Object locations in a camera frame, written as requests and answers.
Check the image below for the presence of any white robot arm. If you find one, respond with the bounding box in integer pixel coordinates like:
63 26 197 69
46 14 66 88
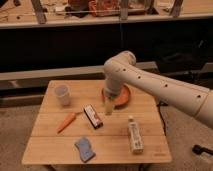
103 51 213 129

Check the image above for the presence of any orange bowl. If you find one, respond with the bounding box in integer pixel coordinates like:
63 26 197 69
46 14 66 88
101 83 131 108

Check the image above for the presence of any brown and white box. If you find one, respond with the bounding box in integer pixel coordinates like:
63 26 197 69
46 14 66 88
84 105 103 129

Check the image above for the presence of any orange toy carrot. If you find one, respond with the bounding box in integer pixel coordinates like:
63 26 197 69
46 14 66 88
57 113 76 133

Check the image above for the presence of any wooden folding table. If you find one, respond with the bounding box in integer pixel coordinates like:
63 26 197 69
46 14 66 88
22 80 171 165

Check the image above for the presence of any translucent plastic cup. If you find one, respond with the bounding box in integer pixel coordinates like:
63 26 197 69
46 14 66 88
54 85 70 106

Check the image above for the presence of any white tube bottle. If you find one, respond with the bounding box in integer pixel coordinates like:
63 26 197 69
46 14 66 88
128 116 143 154

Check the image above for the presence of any blue sponge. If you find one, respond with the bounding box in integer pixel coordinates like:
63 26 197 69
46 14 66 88
75 137 96 163

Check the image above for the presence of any black chair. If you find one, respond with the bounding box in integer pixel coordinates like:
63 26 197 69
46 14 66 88
153 42 205 73

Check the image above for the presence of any black object on floor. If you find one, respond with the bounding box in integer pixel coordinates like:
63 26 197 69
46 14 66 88
192 144 213 156

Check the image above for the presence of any wooden shelf with clutter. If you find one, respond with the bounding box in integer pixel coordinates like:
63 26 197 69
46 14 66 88
0 0 213 29

